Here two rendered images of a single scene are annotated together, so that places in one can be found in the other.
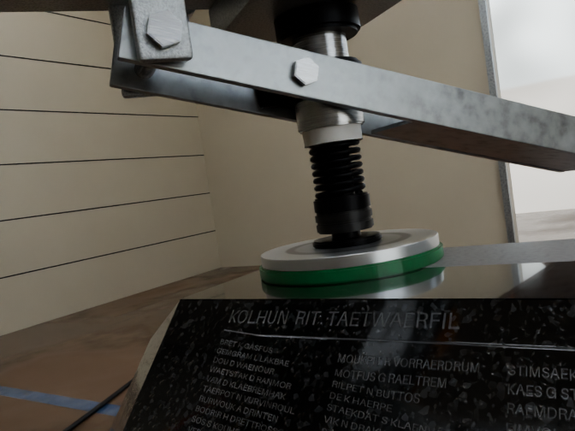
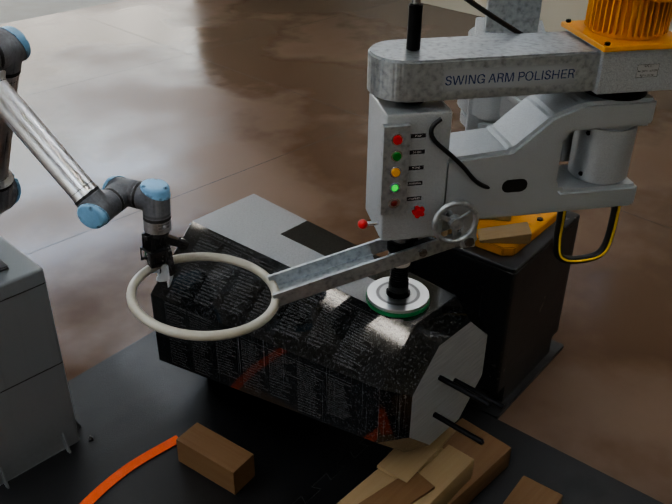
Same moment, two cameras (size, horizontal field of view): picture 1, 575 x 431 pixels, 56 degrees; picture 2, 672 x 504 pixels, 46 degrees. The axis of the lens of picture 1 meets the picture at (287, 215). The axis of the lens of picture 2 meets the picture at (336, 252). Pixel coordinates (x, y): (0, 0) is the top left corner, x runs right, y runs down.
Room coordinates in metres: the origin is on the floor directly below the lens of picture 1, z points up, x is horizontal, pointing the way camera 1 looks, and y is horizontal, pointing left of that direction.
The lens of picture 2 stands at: (2.89, 0.10, 2.36)
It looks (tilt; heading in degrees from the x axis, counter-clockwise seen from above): 31 degrees down; 190
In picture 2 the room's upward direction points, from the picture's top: 1 degrees clockwise
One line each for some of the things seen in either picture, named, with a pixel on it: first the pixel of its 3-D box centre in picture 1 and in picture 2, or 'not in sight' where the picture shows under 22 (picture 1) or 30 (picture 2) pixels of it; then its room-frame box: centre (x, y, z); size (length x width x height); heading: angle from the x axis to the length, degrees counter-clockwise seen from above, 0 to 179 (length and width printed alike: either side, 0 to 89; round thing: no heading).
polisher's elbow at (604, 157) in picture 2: not in sight; (601, 145); (0.41, 0.55, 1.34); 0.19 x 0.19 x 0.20
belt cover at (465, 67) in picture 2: not in sight; (523, 69); (0.52, 0.26, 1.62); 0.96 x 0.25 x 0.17; 112
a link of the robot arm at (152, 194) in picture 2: not in sight; (155, 200); (0.76, -0.86, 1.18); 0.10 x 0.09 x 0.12; 79
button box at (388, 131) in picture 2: not in sight; (394, 169); (0.78, -0.09, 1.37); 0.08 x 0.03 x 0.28; 112
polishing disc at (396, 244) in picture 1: (347, 247); (397, 294); (0.65, -0.07, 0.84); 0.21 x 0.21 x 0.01
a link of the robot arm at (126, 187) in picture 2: not in sight; (123, 193); (0.75, -0.97, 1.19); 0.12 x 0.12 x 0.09; 79
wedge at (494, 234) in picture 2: not in sight; (503, 232); (0.07, 0.30, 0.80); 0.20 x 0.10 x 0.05; 98
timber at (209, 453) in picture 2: not in sight; (215, 457); (0.79, -0.73, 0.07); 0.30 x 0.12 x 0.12; 65
